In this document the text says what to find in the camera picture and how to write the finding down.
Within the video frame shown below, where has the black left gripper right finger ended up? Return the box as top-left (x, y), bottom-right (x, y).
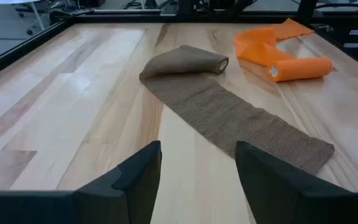
top-left (234, 140), bottom-right (358, 224)

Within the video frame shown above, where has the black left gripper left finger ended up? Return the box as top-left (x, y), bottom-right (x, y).
top-left (0, 140), bottom-right (163, 224)

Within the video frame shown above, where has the brown elastic bandage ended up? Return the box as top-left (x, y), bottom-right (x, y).
top-left (139, 44), bottom-right (336, 175)

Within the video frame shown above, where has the orange elastic bandage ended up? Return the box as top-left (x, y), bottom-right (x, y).
top-left (233, 17), bottom-right (334, 83)

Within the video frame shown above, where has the white round table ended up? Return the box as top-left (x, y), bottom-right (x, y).
top-left (0, 0), bottom-right (47, 35)

